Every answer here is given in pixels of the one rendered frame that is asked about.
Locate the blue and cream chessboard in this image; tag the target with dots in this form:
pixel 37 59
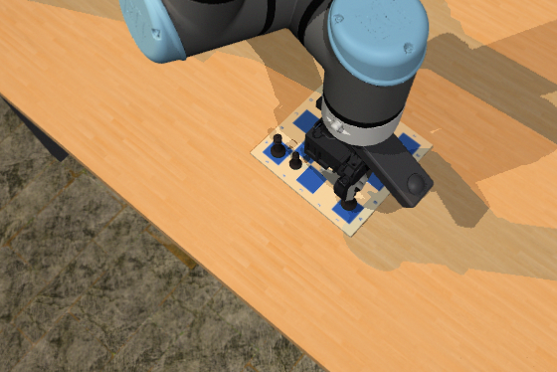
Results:
pixel 310 184

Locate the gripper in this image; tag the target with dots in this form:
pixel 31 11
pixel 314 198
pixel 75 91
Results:
pixel 330 152

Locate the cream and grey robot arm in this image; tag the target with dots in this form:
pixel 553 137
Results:
pixel 370 51

